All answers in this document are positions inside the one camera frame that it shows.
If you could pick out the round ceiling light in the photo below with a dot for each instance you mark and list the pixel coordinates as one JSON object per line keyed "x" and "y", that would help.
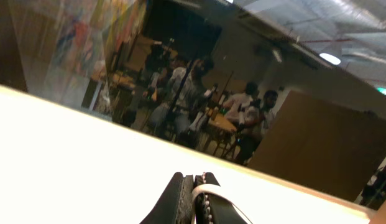
{"x": 332, "y": 58}

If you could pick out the seated person white shirt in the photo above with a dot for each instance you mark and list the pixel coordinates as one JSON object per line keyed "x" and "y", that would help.
{"x": 236, "y": 100}

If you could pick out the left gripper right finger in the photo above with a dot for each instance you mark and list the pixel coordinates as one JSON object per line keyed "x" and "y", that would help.
{"x": 210, "y": 206}

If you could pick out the wooden background table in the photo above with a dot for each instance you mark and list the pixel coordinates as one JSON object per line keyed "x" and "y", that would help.
{"x": 220, "y": 130}

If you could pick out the brown cardboard panel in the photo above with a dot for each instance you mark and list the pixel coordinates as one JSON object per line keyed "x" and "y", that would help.
{"x": 322, "y": 146}

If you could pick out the standing person white shirt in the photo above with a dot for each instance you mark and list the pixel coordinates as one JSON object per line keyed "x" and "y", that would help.
{"x": 183, "y": 95}

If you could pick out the bearded person white shirt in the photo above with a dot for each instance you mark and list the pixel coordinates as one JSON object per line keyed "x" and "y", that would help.
{"x": 258, "y": 118}

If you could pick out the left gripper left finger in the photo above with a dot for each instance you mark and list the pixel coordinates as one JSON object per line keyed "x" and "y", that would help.
{"x": 174, "y": 206}

